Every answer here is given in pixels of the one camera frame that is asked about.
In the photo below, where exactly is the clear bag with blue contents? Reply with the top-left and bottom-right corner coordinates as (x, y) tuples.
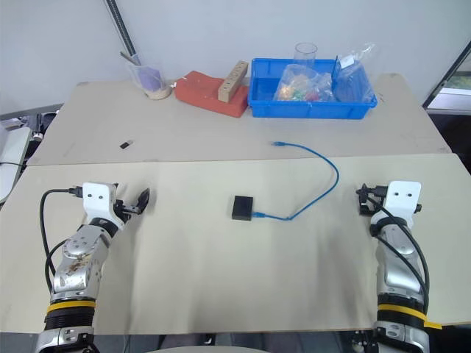
(332, 42), (377, 104)

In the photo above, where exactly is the black metal pole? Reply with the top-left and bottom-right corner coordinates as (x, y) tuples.
(104, 0), (140, 62)

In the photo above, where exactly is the wooden block with holes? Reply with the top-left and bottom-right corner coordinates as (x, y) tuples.
(217, 60), (249, 103)

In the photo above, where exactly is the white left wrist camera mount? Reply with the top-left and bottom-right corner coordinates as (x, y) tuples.
(81, 182), (127, 231)

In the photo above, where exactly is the small black box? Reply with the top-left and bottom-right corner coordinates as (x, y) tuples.
(231, 195), (255, 222)

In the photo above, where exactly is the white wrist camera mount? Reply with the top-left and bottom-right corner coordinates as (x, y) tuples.
(382, 179), (422, 226)
(81, 182), (127, 231)

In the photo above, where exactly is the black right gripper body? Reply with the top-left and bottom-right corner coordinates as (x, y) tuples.
(358, 194), (385, 218)

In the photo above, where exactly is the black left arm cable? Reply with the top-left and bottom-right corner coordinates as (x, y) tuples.
(39, 187), (84, 295)

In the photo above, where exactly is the bag of colourful items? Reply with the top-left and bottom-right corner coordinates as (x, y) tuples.
(273, 63), (336, 103)

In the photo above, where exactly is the orange red sponge block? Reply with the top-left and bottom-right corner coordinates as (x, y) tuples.
(173, 70), (249, 119)

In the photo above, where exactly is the blue plastic bin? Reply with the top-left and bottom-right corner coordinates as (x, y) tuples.
(247, 57), (379, 119)

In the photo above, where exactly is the white grey equipment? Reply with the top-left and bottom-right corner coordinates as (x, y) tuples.
(0, 104), (64, 204)

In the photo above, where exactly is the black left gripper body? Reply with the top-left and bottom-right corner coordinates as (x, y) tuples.
(112, 199), (145, 224)

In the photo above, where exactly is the clear cup with purple insert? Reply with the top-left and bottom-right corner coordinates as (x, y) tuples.
(119, 51), (174, 101)

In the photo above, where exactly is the clear plastic cup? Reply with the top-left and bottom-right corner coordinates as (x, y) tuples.
(293, 42), (319, 70)

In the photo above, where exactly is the blue cable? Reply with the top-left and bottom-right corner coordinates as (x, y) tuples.
(255, 140), (341, 222)

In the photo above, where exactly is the dark metal frame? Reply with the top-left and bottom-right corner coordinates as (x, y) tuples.
(422, 46), (471, 111)

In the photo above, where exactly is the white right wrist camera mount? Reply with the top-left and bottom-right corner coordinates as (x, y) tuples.
(382, 179), (422, 226)

